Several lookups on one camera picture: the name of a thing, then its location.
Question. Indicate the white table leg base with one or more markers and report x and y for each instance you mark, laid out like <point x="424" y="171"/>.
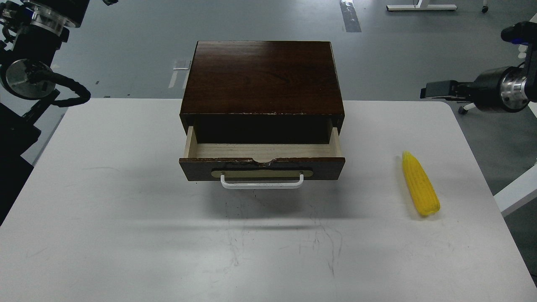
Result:
<point x="422" y="5"/>

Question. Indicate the dark wooden drawer cabinet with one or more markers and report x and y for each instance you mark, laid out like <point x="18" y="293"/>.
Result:
<point x="263" y="92"/>

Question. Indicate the grey floor tape strip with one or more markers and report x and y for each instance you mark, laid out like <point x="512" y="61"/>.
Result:
<point x="349" y="16"/>

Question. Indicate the dark wooden drawer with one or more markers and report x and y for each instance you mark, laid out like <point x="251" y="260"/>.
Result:
<point x="254" y="161"/>

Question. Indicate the yellow corn cob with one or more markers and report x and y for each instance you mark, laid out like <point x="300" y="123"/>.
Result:
<point x="420" y="188"/>

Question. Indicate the white caster stand leg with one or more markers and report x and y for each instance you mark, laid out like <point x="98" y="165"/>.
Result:
<point x="463" y="110"/>

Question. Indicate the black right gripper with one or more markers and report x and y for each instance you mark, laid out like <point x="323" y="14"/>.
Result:
<point x="449" y="90"/>

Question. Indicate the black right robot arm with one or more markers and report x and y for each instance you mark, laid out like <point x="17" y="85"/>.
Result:
<point x="508" y="89"/>

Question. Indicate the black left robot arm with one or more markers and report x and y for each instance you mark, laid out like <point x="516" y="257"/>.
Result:
<point x="32" y="32"/>

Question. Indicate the white drawer handle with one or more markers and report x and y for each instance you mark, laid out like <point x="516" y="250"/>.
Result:
<point x="261" y="186"/>

